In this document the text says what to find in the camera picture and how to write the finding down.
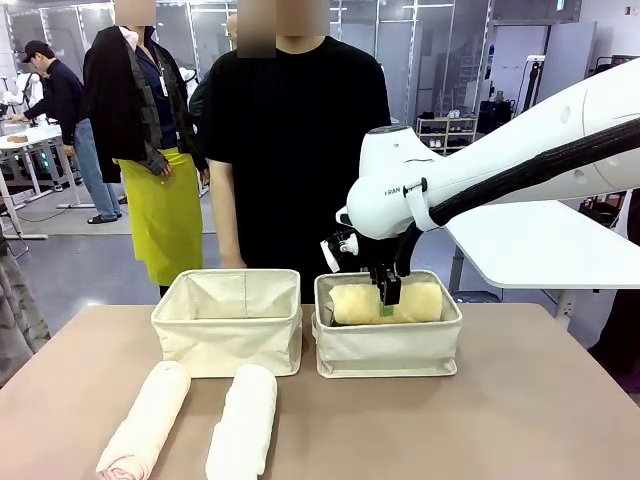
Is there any cream fabric basket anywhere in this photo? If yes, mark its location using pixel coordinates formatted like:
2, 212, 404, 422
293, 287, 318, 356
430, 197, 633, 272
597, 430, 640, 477
150, 268, 304, 380
311, 269, 464, 380

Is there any black camera tripod pole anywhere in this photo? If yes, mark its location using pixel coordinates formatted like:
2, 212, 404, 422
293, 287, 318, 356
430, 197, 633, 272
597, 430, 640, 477
519, 54, 548, 110

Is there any black right arm cable sleeve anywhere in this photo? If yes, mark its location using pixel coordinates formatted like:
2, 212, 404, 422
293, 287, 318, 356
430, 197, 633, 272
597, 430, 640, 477
394, 115, 640, 279

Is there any black utility cart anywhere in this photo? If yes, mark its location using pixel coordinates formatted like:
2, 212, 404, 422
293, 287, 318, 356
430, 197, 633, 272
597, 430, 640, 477
578, 191, 632, 229

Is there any black bags pile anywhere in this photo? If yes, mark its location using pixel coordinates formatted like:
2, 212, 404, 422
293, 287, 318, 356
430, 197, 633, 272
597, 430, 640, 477
477, 99, 516, 136

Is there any grey textured cover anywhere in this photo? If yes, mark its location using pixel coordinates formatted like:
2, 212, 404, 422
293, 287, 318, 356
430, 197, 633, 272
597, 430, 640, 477
0, 222, 52, 389

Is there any person in dark jacket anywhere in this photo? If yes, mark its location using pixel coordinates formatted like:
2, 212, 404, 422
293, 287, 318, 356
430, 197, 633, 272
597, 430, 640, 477
188, 13, 239, 132

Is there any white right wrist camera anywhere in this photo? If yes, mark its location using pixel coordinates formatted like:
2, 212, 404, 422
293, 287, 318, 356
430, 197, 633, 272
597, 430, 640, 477
319, 230, 362, 274

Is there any clothes rack with coats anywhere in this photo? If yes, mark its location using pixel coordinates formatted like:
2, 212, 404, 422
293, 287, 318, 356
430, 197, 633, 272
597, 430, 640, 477
593, 54, 640, 71

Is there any yellow towel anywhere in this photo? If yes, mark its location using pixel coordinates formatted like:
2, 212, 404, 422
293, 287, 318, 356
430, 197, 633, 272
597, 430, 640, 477
329, 282, 445, 327

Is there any person with yellow apron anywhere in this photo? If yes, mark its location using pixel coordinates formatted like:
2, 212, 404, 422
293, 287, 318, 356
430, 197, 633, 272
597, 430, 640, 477
82, 0, 211, 299

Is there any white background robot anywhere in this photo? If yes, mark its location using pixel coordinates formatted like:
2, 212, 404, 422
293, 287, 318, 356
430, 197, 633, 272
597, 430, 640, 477
0, 71, 41, 119

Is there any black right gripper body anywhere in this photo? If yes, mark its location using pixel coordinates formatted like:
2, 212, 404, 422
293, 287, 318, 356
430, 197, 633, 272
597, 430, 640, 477
358, 230, 412, 284

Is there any white towel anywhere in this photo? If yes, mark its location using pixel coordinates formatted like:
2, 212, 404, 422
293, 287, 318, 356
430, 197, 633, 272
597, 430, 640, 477
204, 363, 279, 480

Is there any white side table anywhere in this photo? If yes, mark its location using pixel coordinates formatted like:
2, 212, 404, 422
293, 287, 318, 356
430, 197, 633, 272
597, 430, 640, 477
443, 198, 640, 332

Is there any person in white top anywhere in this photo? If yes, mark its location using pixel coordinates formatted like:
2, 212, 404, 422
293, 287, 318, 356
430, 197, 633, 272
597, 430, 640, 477
588, 192, 640, 382

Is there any white background desk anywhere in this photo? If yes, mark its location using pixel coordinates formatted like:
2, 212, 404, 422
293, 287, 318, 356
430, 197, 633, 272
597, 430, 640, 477
0, 119, 101, 236

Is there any person's right forearm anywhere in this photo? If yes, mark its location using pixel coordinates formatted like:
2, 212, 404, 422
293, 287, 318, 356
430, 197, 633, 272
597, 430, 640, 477
209, 159, 245, 261

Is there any pink towel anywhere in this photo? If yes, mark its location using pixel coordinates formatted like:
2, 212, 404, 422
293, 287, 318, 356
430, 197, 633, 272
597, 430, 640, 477
94, 360, 192, 480

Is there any person in black t-shirt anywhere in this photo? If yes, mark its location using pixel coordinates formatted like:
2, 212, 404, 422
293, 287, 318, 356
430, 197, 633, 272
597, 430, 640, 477
199, 33, 393, 304

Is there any man in black cap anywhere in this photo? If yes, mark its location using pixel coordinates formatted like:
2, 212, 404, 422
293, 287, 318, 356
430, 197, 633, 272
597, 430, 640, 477
9, 39, 124, 226

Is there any light wooden shoe rack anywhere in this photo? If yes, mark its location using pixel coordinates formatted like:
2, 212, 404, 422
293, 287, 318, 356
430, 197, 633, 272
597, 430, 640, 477
415, 115, 479, 154

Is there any grey door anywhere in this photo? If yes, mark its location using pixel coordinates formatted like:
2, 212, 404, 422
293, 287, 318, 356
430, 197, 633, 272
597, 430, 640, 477
537, 22, 599, 105

